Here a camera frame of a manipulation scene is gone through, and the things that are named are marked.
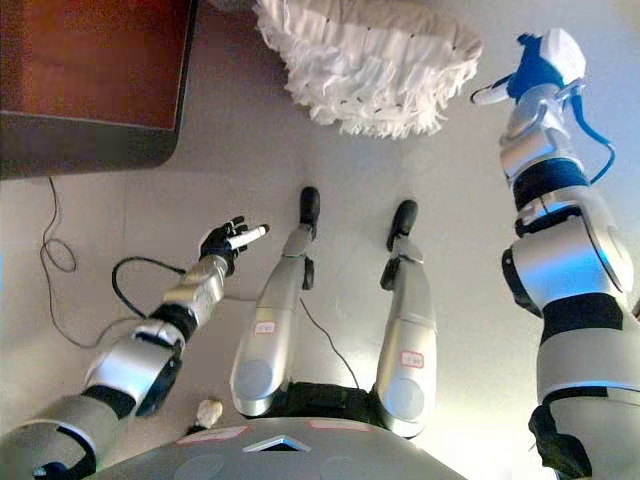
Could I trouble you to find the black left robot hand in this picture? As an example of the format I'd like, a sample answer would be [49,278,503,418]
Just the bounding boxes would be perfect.
[198,215,271,277]

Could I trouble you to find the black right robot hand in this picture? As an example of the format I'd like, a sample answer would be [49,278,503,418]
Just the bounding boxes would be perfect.
[469,27,588,107]

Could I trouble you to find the white fringed throw pillow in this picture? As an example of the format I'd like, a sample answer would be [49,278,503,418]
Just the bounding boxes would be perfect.
[252,0,485,141]

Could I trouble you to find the small white lumpy object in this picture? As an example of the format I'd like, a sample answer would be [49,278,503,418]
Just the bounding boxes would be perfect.
[187,398,224,435]

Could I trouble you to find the reddish wooden desk dark edge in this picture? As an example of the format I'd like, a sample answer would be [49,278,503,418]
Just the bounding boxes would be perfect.
[0,0,199,179]

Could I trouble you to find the grey robot torso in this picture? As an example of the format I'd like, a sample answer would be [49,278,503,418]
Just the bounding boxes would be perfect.
[97,380,476,480]

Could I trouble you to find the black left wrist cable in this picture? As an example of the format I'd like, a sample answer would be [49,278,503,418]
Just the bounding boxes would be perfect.
[110,255,189,321]

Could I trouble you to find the thin dark tether cable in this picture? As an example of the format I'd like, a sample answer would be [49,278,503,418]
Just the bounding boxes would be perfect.
[298,294,362,391]

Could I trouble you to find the thin grey floor cable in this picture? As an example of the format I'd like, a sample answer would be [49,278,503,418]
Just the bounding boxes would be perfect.
[39,174,132,350]

